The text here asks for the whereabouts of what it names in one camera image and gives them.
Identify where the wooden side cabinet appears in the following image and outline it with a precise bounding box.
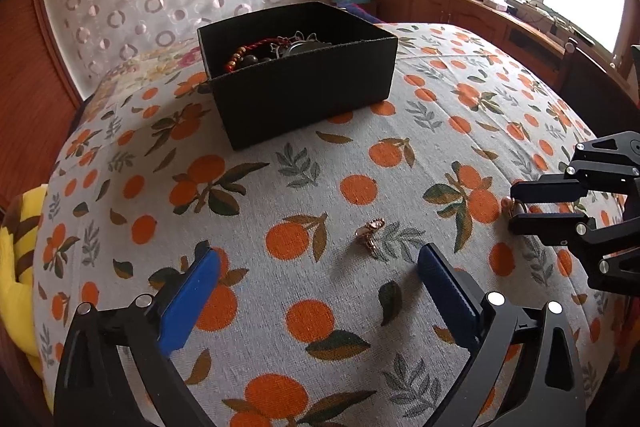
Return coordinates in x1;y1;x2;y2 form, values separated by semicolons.
344;0;640;134

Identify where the silver bangle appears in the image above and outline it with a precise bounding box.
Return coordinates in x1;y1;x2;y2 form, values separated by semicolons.
271;31;332;58

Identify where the floral quilt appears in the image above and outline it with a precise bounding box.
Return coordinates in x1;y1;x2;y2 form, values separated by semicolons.
82;39;202;119

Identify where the red bead bracelet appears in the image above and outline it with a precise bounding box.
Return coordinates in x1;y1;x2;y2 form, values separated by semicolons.
223;37;294;74

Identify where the brown wooden bead necklace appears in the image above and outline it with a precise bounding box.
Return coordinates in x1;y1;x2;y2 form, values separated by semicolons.
234;51;274;70

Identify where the orange print bedsheet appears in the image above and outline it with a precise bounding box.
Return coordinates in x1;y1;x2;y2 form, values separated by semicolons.
34;24;639;426

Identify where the rose gold ring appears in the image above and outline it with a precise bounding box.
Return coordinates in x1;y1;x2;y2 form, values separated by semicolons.
354;217;388;259

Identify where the black jewelry box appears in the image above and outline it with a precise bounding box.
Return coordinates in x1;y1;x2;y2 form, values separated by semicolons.
198;2;398;150

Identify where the dark blue blanket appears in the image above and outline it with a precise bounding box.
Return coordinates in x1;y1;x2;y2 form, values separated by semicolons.
340;3;383;25

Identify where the red wooden wardrobe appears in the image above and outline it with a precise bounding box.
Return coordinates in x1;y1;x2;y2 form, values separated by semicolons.
0;0;81;209

